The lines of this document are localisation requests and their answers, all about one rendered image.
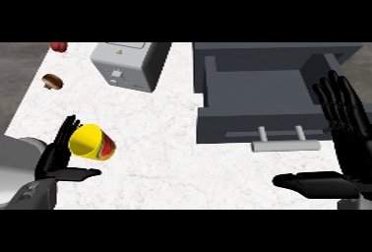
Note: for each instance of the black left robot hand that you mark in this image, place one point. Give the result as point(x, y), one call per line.
point(57, 157)

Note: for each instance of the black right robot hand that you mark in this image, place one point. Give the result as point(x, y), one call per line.
point(349, 138)

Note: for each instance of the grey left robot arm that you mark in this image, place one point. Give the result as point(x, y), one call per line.
point(29, 193)

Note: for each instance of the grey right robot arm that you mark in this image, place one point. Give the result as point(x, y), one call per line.
point(355, 202)

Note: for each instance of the yellow cup with red print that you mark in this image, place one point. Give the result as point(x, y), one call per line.
point(92, 142)

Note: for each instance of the dark grey open drawer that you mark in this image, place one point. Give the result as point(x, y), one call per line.
point(264, 108)

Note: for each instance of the brown mushroom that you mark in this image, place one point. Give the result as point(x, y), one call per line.
point(53, 81)

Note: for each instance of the dark grey cabinet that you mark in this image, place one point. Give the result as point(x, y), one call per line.
point(277, 54)

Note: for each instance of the pale grey toaster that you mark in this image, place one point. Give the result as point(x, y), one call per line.
point(131, 64)

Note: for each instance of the red bell pepper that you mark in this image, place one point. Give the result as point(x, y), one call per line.
point(59, 46)

